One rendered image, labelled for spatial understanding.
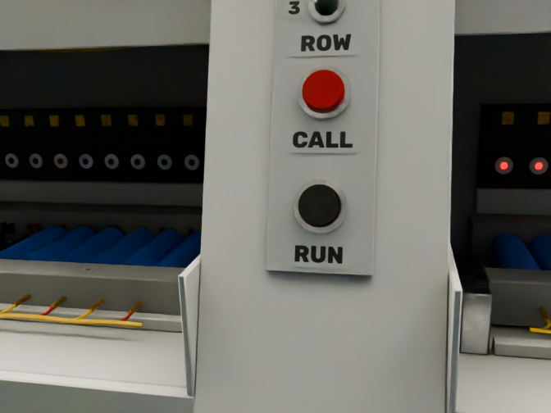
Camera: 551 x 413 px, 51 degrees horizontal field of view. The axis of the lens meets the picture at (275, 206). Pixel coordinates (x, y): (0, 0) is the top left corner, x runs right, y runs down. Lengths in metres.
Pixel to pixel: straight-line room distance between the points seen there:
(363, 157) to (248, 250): 0.06
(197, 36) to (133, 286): 0.12
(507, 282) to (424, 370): 0.08
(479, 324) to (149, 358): 0.14
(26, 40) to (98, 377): 0.15
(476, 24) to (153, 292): 0.19
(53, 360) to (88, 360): 0.02
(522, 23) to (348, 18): 0.07
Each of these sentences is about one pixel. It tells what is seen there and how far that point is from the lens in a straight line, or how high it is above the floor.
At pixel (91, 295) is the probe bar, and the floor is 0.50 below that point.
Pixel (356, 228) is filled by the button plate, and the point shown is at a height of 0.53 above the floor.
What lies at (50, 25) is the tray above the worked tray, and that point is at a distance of 0.29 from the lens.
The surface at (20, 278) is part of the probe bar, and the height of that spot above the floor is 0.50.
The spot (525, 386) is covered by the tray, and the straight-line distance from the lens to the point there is 0.25.
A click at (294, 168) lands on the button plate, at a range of 0.22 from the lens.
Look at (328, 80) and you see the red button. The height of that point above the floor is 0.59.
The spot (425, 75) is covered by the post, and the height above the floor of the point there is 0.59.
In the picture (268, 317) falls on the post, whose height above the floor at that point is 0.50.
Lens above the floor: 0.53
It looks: 3 degrees up
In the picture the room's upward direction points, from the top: 2 degrees clockwise
